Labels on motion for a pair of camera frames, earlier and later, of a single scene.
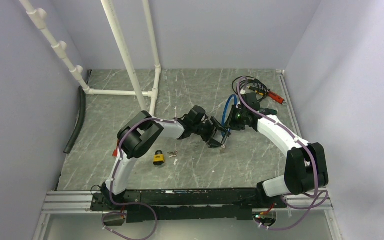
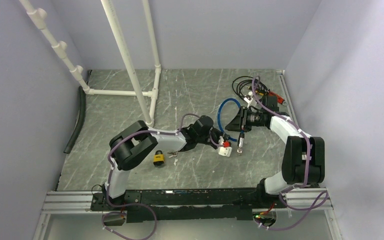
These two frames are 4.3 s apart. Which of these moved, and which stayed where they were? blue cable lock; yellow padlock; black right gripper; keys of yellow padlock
Moved: blue cable lock
Stayed: black right gripper; yellow padlock; keys of yellow padlock
